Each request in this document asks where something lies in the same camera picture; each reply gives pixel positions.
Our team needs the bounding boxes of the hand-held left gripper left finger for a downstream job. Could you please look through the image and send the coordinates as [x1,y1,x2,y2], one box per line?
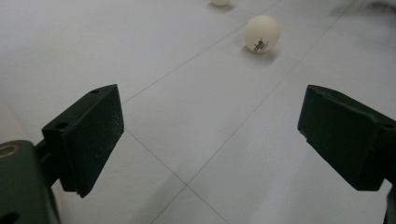
[35,84,125,199]

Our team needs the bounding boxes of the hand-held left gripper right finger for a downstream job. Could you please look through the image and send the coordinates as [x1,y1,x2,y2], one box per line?
[297,84,396,191]

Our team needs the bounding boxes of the white egg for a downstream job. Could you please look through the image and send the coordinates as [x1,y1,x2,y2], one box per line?
[244,14,281,54]

